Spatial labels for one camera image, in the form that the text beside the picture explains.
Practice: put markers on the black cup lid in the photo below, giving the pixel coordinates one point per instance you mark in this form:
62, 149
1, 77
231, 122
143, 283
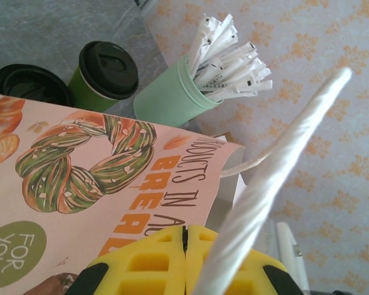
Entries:
110, 67

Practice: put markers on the green paper coffee cup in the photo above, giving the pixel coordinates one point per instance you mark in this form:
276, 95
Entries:
86, 92

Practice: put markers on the mint green straw holder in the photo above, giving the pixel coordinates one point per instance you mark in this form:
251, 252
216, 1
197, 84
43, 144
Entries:
166, 98

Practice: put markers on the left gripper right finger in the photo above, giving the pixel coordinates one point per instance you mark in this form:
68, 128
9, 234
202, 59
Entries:
196, 242

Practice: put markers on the printed paper bag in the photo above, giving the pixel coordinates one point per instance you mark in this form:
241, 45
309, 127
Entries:
80, 190

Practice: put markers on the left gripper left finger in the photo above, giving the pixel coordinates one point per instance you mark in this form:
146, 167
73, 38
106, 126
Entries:
141, 264

